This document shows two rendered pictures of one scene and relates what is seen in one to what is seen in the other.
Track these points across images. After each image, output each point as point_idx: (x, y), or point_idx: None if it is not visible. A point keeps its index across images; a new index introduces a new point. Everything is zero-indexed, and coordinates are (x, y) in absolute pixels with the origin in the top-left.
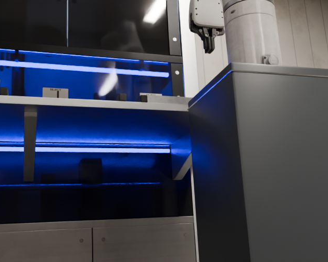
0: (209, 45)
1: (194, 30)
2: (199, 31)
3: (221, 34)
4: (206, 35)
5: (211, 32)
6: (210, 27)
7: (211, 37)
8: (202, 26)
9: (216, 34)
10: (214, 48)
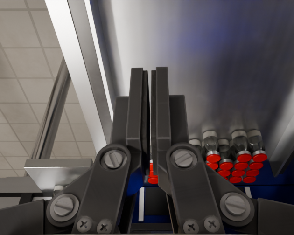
0: (164, 81)
1: (286, 203)
2: (248, 196)
3: (31, 203)
4: (177, 160)
5: (124, 198)
6: (137, 234)
7: (135, 159)
8: (235, 234)
9: (81, 187)
10: (117, 96)
